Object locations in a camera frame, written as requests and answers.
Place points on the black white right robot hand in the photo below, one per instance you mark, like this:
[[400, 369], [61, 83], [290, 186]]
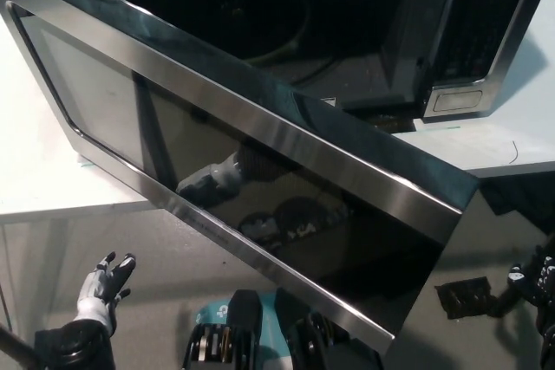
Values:
[[544, 287]]

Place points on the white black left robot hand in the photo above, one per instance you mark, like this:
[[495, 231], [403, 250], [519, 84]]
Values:
[[97, 296]]

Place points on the stainless black glass microwave door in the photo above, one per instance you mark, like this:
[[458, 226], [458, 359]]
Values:
[[243, 127]]

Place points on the silver microwave door release button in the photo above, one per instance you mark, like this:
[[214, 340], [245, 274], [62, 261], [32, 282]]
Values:
[[458, 100]]

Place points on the black tape patch on floor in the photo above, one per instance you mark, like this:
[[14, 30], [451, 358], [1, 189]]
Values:
[[461, 300]]

